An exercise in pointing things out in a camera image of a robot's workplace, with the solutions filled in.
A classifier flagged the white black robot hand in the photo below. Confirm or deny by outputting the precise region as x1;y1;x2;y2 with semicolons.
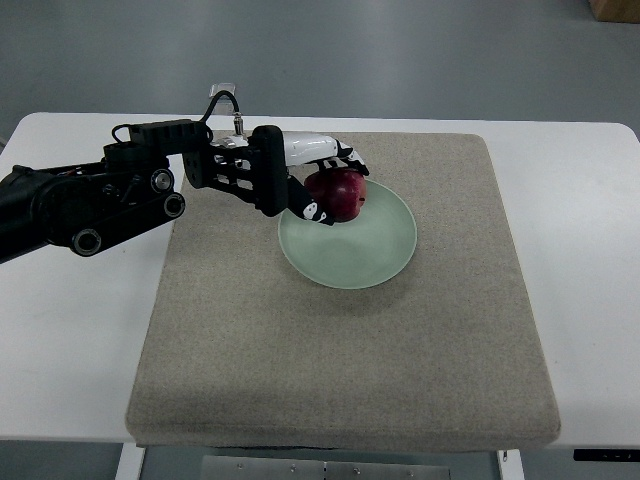
284;132;369;225

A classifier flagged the red apple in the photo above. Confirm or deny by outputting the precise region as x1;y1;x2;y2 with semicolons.
304;167;367;223

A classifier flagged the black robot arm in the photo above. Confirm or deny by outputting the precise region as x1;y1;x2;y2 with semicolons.
1;108;296;261

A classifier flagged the pale green plate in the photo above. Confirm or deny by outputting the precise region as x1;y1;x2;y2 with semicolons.
278;181;418;290

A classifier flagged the beige fabric cushion mat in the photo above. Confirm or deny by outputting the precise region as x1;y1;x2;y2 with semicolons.
126;133;561;452

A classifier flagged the cardboard box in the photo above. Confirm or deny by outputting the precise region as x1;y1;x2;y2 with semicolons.
588;0;640;23

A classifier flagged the white table leg left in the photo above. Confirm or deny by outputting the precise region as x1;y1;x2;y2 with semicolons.
115;443;146;480

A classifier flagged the white table leg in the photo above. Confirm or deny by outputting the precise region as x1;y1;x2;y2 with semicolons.
115;443;146;480
497;449;525;480

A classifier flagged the white table leg right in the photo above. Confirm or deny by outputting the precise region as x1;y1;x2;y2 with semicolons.
497;449;525;480

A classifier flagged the black table control panel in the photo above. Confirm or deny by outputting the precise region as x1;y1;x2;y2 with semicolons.
573;449;640;463

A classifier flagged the metal base plate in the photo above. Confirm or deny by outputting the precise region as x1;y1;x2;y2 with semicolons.
200;456;451;480

